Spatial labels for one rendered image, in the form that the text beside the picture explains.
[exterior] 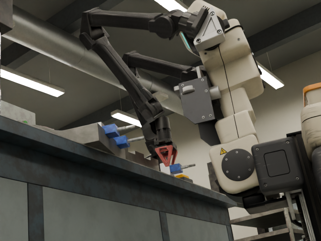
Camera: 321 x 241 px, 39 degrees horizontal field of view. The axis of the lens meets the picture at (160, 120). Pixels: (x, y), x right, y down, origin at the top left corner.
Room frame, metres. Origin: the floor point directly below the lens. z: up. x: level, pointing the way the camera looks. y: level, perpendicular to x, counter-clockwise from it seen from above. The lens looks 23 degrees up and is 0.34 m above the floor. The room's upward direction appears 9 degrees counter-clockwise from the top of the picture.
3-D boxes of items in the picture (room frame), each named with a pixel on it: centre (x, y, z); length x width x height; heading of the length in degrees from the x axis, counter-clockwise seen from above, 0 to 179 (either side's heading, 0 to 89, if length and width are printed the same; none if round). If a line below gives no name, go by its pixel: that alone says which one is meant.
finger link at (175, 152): (1.66, -0.01, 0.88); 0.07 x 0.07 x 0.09; 76
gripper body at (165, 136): (1.65, -0.01, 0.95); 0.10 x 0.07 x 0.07; 166
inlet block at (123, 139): (1.35, 0.12, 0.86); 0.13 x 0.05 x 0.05; 80
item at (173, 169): (1.64, -0.04, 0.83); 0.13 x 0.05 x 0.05; 76
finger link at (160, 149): (1.64, 0.00, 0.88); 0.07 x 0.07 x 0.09; 76
